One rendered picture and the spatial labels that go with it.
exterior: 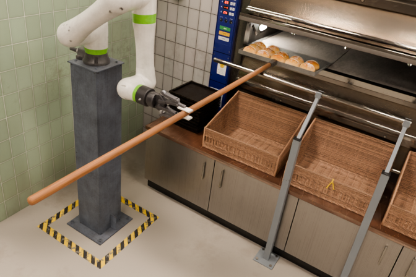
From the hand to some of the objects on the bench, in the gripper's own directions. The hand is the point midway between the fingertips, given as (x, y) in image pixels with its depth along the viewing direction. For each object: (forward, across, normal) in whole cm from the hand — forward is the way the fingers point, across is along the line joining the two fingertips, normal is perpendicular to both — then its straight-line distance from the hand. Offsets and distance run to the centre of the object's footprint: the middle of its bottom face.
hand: (184, 112), depth 178 cm
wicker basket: (+1, +61, -90) cm, 109 cm away
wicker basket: (+61, +61, -90) cm, 125 cm away
